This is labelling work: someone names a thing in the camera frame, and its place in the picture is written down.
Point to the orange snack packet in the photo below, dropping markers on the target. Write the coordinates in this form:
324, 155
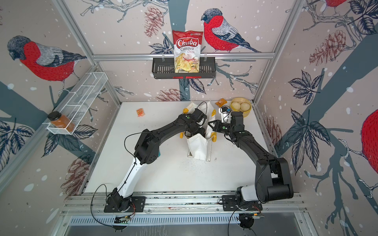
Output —
140, 112

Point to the black wire basket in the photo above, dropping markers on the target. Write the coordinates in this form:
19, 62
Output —
164, 69

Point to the orange wrapped candy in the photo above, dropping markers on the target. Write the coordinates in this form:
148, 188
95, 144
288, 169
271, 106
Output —
221, 102

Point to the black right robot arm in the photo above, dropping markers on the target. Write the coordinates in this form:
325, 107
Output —
272, 180

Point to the yellow bowl with buns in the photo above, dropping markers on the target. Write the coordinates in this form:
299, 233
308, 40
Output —
240, 104

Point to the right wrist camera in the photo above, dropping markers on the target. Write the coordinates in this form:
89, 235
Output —
225, 110

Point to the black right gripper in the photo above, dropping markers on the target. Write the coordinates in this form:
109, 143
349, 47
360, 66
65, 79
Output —
218, 124

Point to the white pouch with yellow handles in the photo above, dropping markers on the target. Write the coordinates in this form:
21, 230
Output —
199, 145

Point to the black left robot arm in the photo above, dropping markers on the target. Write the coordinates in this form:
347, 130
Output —
146, 152

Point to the clear acrylic shelf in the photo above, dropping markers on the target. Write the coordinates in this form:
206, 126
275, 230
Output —
79, 101

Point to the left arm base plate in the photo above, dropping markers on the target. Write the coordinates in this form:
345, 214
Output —
130, 204

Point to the orange spice jar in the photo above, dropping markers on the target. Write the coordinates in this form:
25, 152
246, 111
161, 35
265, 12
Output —
61, 121

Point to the red Chuba chips bag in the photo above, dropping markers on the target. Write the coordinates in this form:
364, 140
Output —
186, 50

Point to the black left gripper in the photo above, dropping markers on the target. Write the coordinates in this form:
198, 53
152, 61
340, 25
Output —
203, 132

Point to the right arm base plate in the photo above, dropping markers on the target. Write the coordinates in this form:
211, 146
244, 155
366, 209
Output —
232, 203

